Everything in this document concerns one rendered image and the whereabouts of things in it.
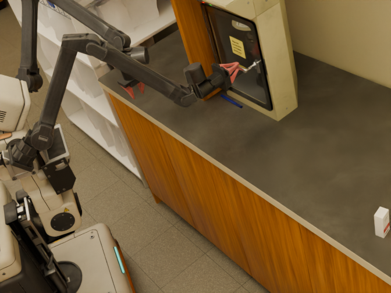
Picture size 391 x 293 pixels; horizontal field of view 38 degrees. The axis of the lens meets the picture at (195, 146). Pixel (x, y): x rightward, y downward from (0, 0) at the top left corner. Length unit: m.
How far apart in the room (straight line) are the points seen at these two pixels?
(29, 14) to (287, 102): 1.10
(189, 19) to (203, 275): 1.37
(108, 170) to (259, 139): 1.82
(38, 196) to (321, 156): 1.15
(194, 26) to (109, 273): 1.27
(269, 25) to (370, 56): 0.51
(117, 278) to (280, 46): 1.37
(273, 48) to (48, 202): 1.11
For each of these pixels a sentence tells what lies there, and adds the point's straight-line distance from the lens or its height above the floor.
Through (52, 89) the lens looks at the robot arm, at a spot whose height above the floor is 1.39.
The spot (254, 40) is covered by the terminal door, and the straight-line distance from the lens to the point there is 2.07.
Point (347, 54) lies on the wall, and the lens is 2.47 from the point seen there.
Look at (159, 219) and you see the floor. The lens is 3.37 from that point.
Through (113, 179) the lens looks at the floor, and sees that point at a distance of 3.76.
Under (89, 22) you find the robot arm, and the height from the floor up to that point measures 1.42.
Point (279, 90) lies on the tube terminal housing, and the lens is 2.21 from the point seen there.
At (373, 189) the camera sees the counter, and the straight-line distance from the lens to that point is 1.95.
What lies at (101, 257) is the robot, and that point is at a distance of 2.93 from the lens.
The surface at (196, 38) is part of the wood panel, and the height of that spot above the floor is 1.23.
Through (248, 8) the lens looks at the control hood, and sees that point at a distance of 1.97.
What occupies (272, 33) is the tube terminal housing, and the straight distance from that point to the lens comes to 2.08.
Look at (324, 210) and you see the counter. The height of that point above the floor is 0.94.
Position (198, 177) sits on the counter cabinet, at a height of 0.66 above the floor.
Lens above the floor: 2.35
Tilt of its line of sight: 39 degrees down
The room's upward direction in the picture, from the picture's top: 19 degrees counter-clockwise
